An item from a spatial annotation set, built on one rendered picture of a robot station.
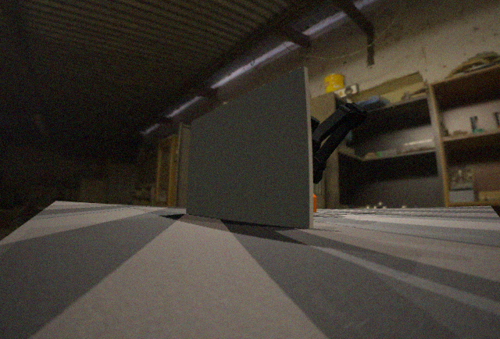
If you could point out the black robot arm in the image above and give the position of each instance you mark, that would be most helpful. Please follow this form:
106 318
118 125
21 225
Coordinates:
346 117

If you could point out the dark grey flat panel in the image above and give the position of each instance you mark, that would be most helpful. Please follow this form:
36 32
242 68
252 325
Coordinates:
250 160

